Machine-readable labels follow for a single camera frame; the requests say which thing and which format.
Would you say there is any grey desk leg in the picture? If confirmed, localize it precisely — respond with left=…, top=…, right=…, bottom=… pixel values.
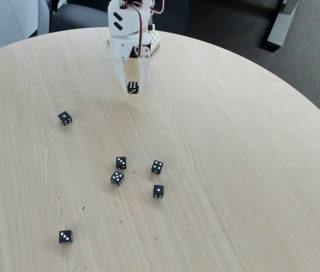
left=267, top=0, right=299, bottom=48

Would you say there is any red black gripper cable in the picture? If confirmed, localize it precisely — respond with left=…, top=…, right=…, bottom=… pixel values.
left=121, top=0, right=145, bottom=56

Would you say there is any dark grey chair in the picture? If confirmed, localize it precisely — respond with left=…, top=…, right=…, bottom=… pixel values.
left=49, top=2, right=110, bottom=33

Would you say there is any red black arm cable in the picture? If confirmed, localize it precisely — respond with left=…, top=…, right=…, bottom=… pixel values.
left=149, top=0, right=166, bottom=14

